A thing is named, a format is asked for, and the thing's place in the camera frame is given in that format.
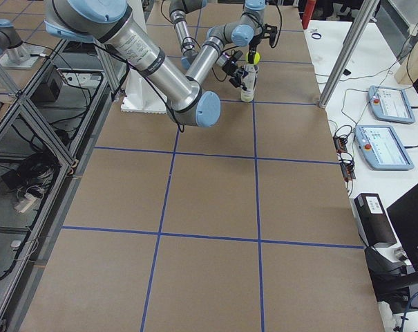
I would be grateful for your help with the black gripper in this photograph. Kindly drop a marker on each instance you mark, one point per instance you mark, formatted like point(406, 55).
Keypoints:
point(230, 66)
point(253, 43)

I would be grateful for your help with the clear tennis ball can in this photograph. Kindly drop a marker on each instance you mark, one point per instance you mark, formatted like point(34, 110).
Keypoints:
point(250, 79)

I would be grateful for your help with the yellow Wilson tennis ball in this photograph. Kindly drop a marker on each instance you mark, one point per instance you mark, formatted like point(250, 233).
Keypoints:
point(247, 95)

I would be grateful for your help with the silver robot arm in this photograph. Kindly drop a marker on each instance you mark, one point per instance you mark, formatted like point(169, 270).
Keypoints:
point(184, 31)
point(112, 23)

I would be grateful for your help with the red cylinder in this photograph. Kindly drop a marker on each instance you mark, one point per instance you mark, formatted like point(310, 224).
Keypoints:
point(308, 12)

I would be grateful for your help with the far teach pendant tablet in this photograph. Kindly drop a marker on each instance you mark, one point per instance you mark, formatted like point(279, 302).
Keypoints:
point(390, 105)

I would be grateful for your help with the teach pendant tablet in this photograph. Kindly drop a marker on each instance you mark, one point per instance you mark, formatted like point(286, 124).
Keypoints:
point(390, 105)
point(381, 148)

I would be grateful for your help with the near teach pendant tablet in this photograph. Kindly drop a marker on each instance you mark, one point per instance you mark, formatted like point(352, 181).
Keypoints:
point(381, 148)

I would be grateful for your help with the black box with label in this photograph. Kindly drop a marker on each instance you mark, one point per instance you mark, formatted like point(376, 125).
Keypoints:
point(376, 228)

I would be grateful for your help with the black monitor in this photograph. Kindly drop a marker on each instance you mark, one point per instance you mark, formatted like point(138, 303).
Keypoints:
point(387, 281)

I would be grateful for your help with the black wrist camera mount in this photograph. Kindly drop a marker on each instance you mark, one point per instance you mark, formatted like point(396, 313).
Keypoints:
point(271, 33)

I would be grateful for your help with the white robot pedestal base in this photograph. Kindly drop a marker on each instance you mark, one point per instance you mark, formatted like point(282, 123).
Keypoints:
point(139, 96)

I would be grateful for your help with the aluminium frame post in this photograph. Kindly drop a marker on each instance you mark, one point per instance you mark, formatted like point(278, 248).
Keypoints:
point(350, 43)

